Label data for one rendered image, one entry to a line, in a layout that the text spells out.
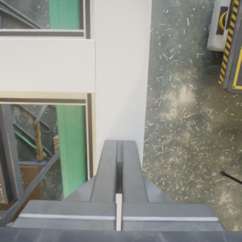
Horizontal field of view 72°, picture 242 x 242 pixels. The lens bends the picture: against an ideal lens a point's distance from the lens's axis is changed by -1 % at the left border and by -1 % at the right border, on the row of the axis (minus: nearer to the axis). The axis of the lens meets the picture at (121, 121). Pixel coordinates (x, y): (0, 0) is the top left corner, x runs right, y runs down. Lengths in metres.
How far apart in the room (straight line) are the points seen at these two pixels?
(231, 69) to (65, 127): 0.78
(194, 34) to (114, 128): 1.07
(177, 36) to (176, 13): 0.13
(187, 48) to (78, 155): 1.01
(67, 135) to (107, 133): 0.10
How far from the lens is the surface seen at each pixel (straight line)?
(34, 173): 1.03
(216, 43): 1.08
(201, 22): 1.21
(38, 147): 1.00
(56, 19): 0.23
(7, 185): 0.73
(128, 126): 0.15
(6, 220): 0.73
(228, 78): 0.90
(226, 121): 1.32
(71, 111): 0.23
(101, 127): 0.15
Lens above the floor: 1.08
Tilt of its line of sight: 75 degrees down
